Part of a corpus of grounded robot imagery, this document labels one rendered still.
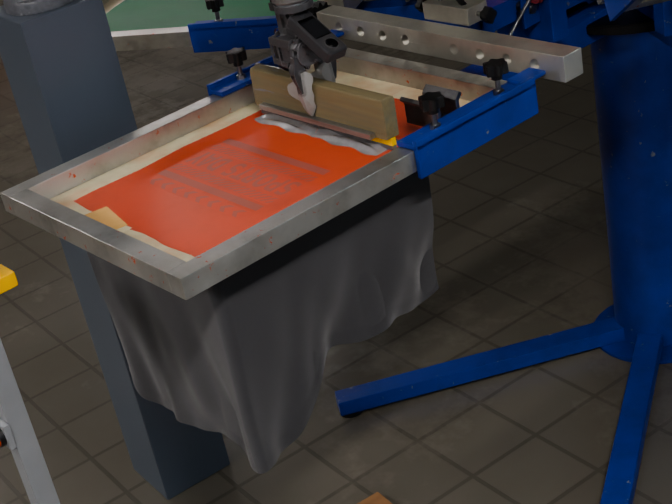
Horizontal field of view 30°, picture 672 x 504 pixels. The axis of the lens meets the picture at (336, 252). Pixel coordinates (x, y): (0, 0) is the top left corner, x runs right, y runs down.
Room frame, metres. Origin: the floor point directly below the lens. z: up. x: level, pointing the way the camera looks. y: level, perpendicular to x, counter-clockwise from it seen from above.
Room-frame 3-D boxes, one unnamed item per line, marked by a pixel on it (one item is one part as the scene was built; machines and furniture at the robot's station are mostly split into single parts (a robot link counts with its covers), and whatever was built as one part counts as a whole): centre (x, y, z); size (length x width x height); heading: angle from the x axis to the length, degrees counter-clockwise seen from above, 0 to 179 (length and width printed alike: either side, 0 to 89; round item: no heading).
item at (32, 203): (2.10, 0.08, 0.97); 0.79 x 0.58 x 0.04; 126
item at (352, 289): (1.90, 0.01, 0.74); 0.46 x 0.04 x 0.42; 126
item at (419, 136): (2.02, -0.27, 0.97); 0.30 x 0.05 x 0.07; 126
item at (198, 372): (1.93, 0.32, 0.74); 0.45 x 0.03 x 0.43; 36
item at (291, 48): (2.20, -0.01, 1.14); 0.09 x 0.08 x 0.12; 36
